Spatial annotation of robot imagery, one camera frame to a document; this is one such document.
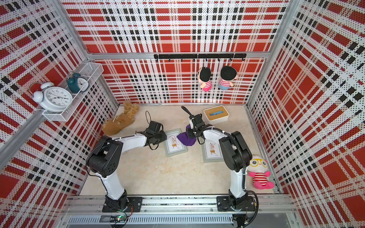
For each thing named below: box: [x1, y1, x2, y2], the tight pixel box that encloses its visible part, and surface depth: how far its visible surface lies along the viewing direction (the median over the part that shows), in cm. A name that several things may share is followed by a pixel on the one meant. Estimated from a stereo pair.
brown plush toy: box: [102, 101, 140, 136], surface depth 104 cm
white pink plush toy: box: [247, 154, 275, 190], surface depth 78 cm
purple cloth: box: [176, 123, 197, 147], surface depth 97 cm
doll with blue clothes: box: [218, 65, 238, 91], surface depth 100 cm
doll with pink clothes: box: [197, 66, 214, 92], surface depth 98 cm
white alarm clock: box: [32, 82, 73, 113], surface depth 63 cm
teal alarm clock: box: [66, 72, 90, 94], surface depth 74 cm
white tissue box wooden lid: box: [203, 105, 230, 125], surface depth 112 cm
